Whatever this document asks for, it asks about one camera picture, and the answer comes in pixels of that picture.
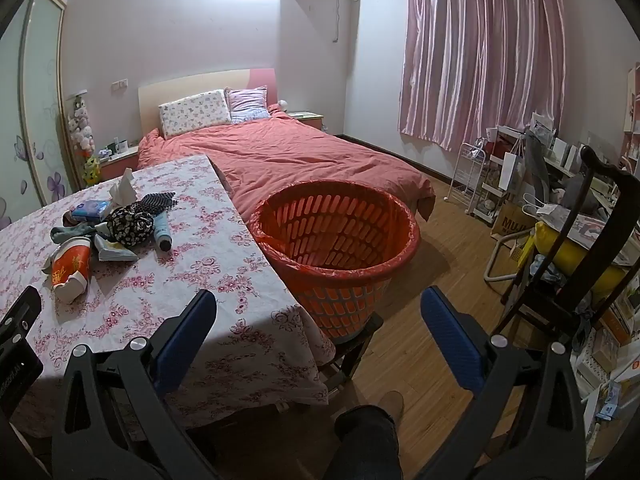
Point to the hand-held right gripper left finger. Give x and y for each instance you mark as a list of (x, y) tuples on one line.
[(185, 342)]

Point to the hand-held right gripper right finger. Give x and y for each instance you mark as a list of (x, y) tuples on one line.
[(450, 340)]

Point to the orange plastic laundry basket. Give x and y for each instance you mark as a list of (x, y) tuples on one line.
[(350, 305)]

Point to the light blue bottle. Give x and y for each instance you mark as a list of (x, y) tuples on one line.
[(162, 232)]

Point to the white packet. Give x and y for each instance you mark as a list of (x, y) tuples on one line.
[(112, 252)]

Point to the pale green sock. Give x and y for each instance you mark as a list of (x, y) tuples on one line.
[(70, 232)]

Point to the black floral cloth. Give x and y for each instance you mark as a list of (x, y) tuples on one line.
[(127, 227)]

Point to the blue packet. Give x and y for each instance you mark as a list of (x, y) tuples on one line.
[(90, 210)]

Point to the person's brown shoe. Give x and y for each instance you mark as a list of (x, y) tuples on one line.
[(391, 405)]

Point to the dark wooden stool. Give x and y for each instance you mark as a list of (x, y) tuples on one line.
[(355, 355)]

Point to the brown paper bag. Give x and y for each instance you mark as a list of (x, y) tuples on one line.
[(510, 222)]

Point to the person's leg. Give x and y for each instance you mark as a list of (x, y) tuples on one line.
[(362, 445)]

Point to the yellow cushion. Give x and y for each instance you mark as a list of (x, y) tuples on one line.
[(555, 252)]

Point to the black mesh pad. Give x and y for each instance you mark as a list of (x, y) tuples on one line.
[(157, 202)]

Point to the white storage cart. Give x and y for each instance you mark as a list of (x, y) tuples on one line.
[(492, 195)]

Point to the white crumpled tissue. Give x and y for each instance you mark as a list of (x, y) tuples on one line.
[(122, 190)]

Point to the white paper bag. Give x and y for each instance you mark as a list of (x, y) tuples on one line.
[(512, 172)]

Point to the pink nightstand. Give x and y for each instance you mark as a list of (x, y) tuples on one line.
[(307, 120), (120, 165)]

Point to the yellow green plush toy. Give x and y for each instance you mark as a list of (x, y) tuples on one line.
[(92, 170)]

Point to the bed with pink duvet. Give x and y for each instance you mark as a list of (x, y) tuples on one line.
[(300, 160)]

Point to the hanging plush toys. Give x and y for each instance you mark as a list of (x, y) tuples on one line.
[(82, 127)]

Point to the white floral pillow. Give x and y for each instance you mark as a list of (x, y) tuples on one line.
[(195, 112)]

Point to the dark wooden chair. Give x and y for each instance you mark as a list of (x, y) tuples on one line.
[(607, 170)]

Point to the sliding door wardrobe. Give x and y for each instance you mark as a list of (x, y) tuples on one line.
[(35, 110)]

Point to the pink striped pillow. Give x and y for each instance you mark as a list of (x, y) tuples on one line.
[(247, 105)]

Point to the cream and pink headboard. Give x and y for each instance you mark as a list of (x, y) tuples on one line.
[(190, 85)]

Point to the pink curtain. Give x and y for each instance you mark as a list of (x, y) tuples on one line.
[(480, 50)]

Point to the wall socket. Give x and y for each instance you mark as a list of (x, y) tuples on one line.
[(120, 85)]

